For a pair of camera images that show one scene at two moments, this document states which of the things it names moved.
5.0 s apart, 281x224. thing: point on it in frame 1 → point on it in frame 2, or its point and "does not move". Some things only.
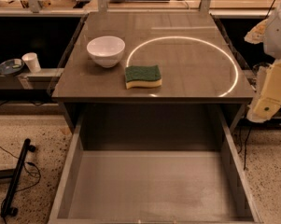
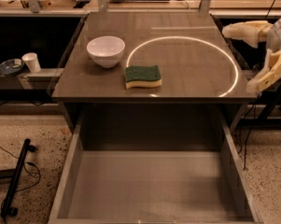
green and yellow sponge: x=148 y=76 does not move
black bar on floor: x=7 y=205 does not move
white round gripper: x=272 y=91 → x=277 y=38
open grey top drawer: x=154 y=163 does not move
